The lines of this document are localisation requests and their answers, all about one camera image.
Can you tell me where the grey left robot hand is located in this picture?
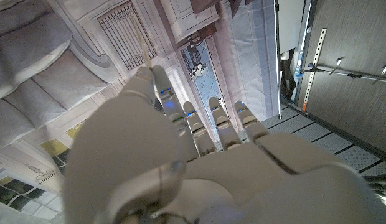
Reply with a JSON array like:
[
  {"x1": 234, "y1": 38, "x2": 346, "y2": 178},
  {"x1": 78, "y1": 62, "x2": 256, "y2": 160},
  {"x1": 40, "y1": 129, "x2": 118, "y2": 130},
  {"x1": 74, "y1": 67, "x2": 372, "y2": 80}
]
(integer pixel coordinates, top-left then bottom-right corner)
[{"x1": 64, "y1": 65, "x2": 386, "y2": 224}]

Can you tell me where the perforated metal strip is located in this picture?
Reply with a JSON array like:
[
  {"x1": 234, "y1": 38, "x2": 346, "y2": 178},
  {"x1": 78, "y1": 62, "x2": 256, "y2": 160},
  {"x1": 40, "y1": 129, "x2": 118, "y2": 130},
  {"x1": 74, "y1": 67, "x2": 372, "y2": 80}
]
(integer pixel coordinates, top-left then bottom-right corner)
[{"x1": 302, "y1": 27, "x2": 328, "y2": 112}]

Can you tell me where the metal rod with hooks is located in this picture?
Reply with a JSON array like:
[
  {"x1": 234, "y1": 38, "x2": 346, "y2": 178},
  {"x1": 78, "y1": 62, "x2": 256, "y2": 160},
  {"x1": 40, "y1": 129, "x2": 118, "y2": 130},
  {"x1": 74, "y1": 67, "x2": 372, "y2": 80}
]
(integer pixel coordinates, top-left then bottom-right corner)
[{"x1": 307, "y1": 57, "x2": 386, "y2": 85}]

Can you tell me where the printed living room backdrop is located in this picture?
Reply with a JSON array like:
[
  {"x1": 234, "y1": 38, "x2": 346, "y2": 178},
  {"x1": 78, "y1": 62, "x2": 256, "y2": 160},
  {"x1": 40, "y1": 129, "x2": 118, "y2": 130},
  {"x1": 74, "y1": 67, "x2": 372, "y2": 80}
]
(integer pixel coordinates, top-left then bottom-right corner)
[{"x1": 0, "y1": 0, "x2": 280, "y2": 224}]

